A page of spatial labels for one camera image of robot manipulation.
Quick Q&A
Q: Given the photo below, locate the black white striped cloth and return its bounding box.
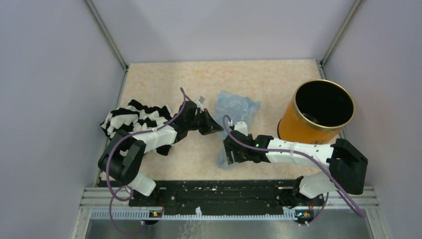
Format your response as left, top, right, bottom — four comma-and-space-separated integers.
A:
100, 99, 174, 140

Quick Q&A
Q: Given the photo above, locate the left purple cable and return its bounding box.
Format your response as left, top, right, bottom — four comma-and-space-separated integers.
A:
105, 87, 192, 237

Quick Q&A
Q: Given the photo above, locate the right aluminium corner post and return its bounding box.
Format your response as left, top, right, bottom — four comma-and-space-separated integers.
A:
320, 0, 365, 68

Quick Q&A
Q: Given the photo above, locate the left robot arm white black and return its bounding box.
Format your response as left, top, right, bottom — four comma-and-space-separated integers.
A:
98, 100, 223, 206

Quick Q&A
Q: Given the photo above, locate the aluminium frame rail front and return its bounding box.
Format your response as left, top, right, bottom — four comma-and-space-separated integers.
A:
79, 186, 380, 210

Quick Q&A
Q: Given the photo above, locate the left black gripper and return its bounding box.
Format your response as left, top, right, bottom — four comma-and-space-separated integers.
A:
186, 108, 223, 135

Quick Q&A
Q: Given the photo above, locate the translucent blue plastic trash bag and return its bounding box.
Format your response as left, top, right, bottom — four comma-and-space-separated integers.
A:
214, 91, 262, 170

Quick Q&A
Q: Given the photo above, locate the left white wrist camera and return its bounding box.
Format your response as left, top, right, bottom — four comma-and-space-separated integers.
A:
194, 96, 206, 115

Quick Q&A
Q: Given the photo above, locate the white toothed cable duct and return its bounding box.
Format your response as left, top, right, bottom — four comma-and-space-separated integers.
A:
111, 207, 298, 221

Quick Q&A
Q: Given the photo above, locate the left aluminium corner post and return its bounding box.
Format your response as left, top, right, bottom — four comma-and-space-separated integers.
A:
83, 0, 128, 72

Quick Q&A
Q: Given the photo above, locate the aluminium corner post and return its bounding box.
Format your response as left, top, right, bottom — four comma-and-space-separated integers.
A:
320, 0, 365, 68
83, 0, 128, 72

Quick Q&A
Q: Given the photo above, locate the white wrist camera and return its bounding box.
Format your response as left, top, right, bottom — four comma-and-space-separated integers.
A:
194, 96, 206, 115
234, 121, 248, 136

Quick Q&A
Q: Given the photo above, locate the orange gold-rimmed trash bin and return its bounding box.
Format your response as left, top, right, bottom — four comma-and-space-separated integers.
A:
277, 79, 355, 144

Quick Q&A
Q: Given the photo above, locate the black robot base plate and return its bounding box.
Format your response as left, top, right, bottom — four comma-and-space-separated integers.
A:
129, 179, 324, 216

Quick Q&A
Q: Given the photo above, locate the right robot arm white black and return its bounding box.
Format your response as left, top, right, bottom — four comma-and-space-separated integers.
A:
223, 130, 368, 205

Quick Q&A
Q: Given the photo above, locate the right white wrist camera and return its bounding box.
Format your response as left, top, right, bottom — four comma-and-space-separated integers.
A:
234, 121, 248, 136

